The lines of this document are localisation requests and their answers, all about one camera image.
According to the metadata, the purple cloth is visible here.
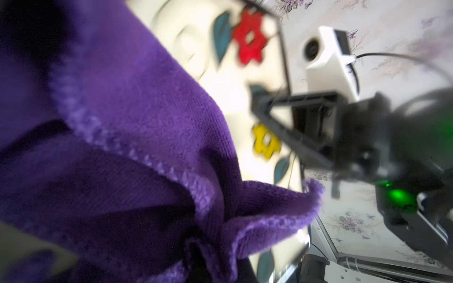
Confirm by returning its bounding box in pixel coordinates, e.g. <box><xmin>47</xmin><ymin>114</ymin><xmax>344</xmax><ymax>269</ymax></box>
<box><xmin>1</xmin><ymin>1</ymin><xmax>324</xmax><ymax>283</ymax></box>

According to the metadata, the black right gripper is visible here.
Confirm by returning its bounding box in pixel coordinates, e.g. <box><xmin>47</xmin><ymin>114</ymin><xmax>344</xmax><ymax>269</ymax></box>
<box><xmin>251</xmin><ymin>91</ymin><xmax>393</xmax><ymax>180</ymax></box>

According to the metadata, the square floral plate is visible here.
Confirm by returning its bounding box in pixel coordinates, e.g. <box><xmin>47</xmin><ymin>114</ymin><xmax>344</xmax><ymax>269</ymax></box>
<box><xmin>125</xmin><ymin>0</ymin><xmax>312</xmax><ymax>283</ymax></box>

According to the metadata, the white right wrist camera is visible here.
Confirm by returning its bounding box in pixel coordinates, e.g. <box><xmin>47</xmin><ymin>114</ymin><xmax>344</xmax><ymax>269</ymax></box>
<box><xmin>302</xmin><ymin>26</ymin><xmax>359</xmax><ymax>103</ymax></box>

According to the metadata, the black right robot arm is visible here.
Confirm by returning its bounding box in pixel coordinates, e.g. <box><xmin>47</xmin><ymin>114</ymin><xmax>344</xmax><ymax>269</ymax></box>
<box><xmin>251</xmin><ymin>88</ymin><xmax>453</xmax><ymax>268</ymax></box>

